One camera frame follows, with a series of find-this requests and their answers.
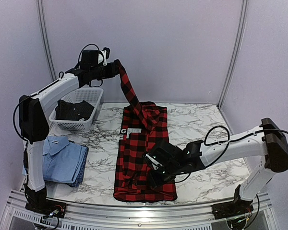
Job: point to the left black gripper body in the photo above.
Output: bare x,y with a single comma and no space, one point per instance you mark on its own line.
97,74

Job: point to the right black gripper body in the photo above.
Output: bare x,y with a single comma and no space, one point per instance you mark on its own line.
171,171

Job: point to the red black plaid shirt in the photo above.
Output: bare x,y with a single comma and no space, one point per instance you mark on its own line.
143,125

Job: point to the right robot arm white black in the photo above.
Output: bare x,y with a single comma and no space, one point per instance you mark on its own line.
266,141

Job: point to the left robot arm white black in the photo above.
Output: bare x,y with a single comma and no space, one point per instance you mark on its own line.
33,125

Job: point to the black shirt in basket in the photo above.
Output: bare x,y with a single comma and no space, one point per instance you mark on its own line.
73,111

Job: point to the white plastic basket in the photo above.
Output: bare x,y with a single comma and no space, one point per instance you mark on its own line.
94,96

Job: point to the folded light blue shirt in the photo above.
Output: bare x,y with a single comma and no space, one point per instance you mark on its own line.
61,159

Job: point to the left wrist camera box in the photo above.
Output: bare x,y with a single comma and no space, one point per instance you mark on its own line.
93,58

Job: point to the left aluminium corner post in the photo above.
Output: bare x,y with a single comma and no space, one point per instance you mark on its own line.
45,40

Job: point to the aluminium corner post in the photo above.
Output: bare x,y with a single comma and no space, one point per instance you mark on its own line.
45,40
235,52

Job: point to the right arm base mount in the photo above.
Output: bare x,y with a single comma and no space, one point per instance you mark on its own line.
229,209

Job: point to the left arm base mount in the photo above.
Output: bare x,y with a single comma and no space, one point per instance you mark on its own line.
49,209

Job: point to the aluminium front rail frame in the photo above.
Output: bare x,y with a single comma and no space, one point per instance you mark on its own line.
79,216

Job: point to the right aluminium corner post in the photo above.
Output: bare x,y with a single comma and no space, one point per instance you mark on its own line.
235,52

